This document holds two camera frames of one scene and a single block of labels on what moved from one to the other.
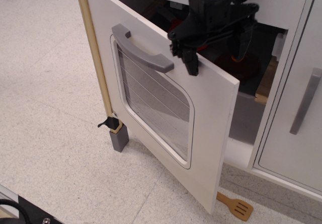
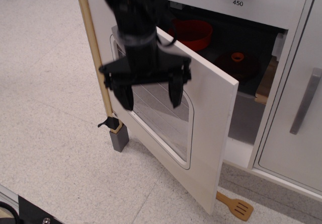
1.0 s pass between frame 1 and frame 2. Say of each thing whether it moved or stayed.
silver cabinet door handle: stayed
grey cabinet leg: stayed
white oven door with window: stayed
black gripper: moved
